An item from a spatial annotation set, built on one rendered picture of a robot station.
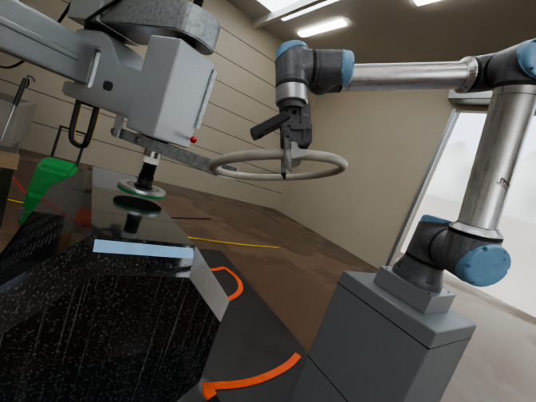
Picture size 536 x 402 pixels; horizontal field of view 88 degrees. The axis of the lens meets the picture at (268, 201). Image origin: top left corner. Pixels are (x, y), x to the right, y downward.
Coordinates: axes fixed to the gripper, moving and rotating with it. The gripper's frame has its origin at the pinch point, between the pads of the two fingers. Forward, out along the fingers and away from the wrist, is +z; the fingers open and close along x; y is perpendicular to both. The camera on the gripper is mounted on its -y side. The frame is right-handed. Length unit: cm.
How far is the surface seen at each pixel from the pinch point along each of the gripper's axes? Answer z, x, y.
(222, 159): -5.9, 6.3, -18.1
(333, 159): -5.6, 4.3, 15.0
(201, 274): 32.0, 26.4, -28.0
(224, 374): 97, 81, -26
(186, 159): -12, 37, -37
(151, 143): -22, 48, -55
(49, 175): -24, 157, -181
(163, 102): -37, 38, -47
